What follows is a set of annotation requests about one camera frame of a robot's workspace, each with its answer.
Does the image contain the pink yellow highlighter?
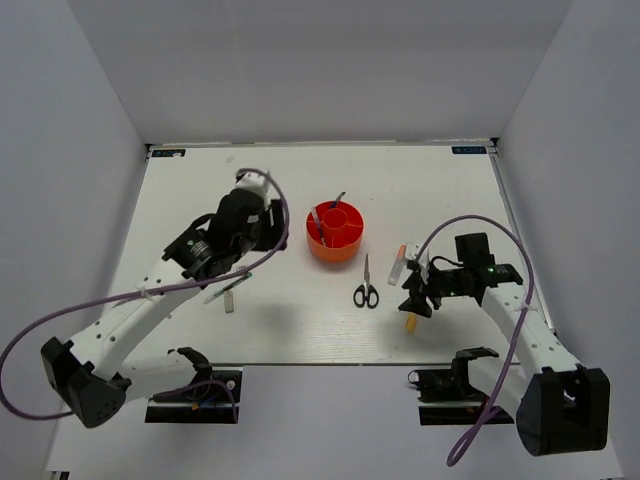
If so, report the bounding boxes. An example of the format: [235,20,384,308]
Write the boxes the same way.
[405,313,418,335]

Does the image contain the orange capped white highlighter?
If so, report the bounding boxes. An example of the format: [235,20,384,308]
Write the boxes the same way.
[387,244,407,286]

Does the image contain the green capped pen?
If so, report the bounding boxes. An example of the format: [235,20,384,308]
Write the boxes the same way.
[203,272,253,305]

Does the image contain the blue capped pen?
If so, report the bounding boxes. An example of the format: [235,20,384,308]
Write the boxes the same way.
[328,191,346,210]

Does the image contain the blue ballpoint pen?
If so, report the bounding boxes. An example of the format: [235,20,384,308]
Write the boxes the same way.
[310,206,327,247]

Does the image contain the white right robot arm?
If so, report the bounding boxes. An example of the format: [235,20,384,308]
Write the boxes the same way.
[394,233,610,456]

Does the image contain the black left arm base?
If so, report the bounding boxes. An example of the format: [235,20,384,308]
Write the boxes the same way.
[145,347,243,425]

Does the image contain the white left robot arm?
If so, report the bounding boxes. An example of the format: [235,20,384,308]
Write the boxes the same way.
[41,188,289,428]

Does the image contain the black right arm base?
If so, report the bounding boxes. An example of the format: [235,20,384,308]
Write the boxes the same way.
[407,347,499,426]

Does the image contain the orange round compartment container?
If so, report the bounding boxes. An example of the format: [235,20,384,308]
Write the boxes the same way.
[305,201,365,267]

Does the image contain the left blue corner label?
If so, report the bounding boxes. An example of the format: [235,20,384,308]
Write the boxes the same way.
[151,149,186,158]

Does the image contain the blue corner label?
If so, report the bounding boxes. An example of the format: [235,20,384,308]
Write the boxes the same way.
[151,149,186,158]
[451,145,487,155]

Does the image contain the right blue corner label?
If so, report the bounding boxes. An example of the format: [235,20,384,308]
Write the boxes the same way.
[451,145,487,155]

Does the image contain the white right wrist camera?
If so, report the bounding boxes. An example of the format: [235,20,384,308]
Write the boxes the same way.
[404,242,430,283]

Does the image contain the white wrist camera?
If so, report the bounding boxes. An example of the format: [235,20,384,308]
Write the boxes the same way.
[404,242,430,283]
[235,171,270,207]

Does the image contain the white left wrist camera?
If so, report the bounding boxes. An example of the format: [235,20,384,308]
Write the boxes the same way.
[235,171,270,207]

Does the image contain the black handled scissors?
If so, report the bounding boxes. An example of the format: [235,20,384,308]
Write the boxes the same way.
[353,254,379,309]

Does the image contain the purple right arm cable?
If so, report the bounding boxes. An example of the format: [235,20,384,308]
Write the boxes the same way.
[413,214,536,468]

